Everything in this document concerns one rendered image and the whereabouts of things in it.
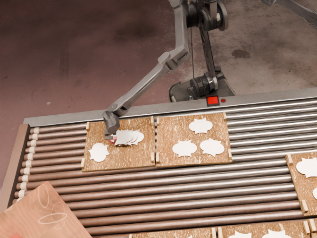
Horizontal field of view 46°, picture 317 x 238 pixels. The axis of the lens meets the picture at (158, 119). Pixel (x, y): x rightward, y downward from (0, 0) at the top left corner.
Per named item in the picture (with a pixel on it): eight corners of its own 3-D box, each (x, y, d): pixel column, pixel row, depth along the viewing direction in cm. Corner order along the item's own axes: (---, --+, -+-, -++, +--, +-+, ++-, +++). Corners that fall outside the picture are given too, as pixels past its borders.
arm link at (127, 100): (176, 60, 202) (166, 49, 194) (181, 66, 198) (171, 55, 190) (119, 113, 208) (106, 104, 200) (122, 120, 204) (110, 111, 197)
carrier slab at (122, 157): (88, 124, 231) (87, 123, 230) (154, 118, 228) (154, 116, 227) (82, 173, 208) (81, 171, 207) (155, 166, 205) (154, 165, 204)
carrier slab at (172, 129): (157, 119, 228) (157, 117, 226) (225, 114, 224) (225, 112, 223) (156, 167, 205) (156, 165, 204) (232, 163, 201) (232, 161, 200)
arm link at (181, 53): (194, 63, 193) (184, 52, 186) (171, 72, 200) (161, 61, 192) (189, 2, 217) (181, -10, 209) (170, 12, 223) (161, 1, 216)
